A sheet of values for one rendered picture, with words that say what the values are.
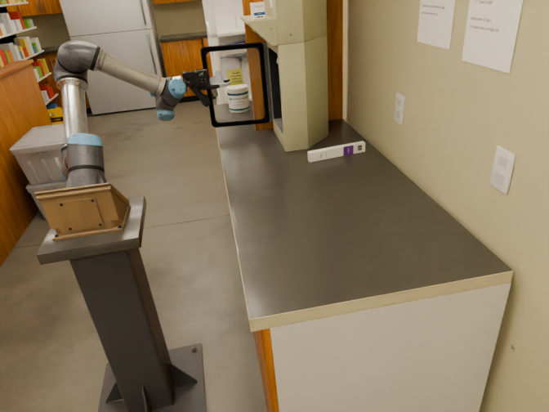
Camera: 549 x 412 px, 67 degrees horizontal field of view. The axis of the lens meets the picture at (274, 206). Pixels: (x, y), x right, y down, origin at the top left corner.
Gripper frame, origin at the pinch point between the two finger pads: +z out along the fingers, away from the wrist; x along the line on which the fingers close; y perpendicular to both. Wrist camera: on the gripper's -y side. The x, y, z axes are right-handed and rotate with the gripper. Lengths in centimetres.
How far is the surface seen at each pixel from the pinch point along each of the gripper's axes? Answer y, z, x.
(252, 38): 15.5, 15.8, 19.2
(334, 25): 17, 57, 19
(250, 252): -29, -4, -94
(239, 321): -124, -12, -24
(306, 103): -9.0, 32.8, -17.8
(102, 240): -29, -51, -74
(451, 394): -75, 50, -123
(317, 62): 6.5, 40.2, -10.3
